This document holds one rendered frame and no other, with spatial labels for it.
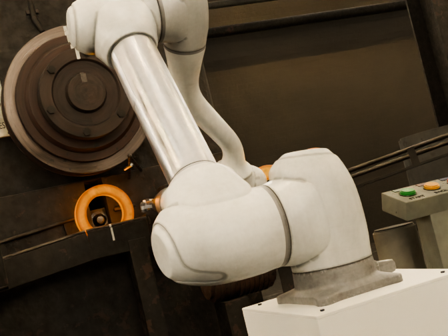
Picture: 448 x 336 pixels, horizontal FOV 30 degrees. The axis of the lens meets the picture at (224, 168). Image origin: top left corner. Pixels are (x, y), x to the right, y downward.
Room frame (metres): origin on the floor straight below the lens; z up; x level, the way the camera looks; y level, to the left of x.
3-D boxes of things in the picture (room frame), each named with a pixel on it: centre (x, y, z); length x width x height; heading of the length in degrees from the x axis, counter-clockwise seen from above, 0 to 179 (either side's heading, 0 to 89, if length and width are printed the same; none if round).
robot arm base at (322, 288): (1.59, -0.17, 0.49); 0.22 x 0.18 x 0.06; 115
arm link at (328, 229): (1.57, -0.15, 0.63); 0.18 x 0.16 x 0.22; 110
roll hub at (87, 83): (2.51, 0.36, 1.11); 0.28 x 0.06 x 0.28; 112
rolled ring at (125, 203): (2.61, 0.40, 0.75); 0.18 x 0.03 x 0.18; 112
